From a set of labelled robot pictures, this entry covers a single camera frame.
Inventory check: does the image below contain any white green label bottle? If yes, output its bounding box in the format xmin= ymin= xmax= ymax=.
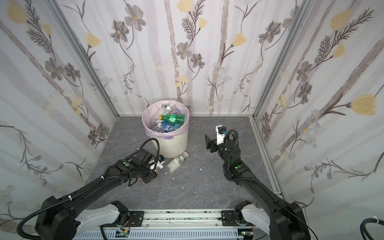
xmin=167 ymin=152 xmax=189 ymax=173

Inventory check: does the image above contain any clear bottle green cap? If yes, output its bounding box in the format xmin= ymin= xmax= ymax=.
xmin=159 ymin=103 xmax=176 ymax=116

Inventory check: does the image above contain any cream plastic waste bin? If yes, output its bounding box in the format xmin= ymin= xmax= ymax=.
xmin=150 ymin=108 xmax=188 ymax=158

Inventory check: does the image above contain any blue label water bottle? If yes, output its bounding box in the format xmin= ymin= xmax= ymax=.
xmin=153 ymin=126 xmax=165 ymax=133

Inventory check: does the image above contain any blue label bottle white cap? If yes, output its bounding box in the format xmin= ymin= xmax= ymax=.
xmin=162 ymin=123 xmax=180 ymax=133

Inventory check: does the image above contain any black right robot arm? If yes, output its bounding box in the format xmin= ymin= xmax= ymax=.
xmin=205 ymin=125 xmax=311 ymax=240

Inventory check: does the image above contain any white slotted cable duct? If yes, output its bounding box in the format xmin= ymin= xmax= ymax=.
xmin=73 ymin=229 xmax=244 ymax=240

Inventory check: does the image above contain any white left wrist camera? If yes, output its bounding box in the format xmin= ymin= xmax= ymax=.
xmin=151 ymin=155 xmax=165 ymax=175

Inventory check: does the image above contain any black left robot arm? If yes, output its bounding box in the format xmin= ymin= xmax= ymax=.
xmin=17 ymin=144 xmax=160 ymax=240

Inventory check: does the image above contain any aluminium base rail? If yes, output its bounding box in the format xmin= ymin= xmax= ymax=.
xmin=56 ymin=208 xmax=310 ymax=240

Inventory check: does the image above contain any pink bin liner bag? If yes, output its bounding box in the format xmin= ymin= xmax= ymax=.
xmin=142 ymin=100 xmax=190 ymax=140

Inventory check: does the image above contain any black cable bottom right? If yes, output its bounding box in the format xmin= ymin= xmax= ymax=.
xmin=359 ymin=216 xmax=384 ymax=240

